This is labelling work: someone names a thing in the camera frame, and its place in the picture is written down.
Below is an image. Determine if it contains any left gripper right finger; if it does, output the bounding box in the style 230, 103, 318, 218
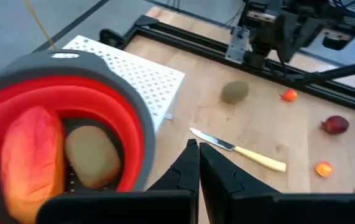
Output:
199, 142, 355, 224

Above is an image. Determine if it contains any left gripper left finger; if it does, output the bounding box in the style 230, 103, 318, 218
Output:
36, 138, 201, 224

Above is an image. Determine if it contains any brown green plush kiwi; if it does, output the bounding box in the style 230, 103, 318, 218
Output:
64, 125, 122, 189
221, 80, 250, 105

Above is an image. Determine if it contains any orange plush apple with stem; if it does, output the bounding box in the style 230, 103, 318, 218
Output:
315, 161, 334, 179

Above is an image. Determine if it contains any red collapsible colander grey rim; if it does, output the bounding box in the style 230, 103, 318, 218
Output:
0, 49, 156, 224

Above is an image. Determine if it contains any yellow red plush mango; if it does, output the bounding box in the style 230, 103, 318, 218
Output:
0, 106, 66, 224

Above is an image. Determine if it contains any pale yellow plush banana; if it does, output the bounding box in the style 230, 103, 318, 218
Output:
189, 127, 287, 173

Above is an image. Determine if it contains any white perforated metal shelf riser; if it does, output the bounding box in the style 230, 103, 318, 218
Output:
62, 34, 186, 134

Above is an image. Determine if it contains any small red plush apple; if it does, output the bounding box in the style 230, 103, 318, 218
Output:
278, 88, 298, 103

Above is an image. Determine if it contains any dark red plush plum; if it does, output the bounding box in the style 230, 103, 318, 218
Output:
320, 114, 350, 136

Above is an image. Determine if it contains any black aluminium table frame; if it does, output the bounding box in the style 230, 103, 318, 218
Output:
98, 14, 355, 125

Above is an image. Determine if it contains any silver frame bracket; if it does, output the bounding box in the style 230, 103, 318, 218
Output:
225, 26, 251, 65

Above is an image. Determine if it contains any yellow hanging cable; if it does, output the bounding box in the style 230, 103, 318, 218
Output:
24, 0, 57, 51

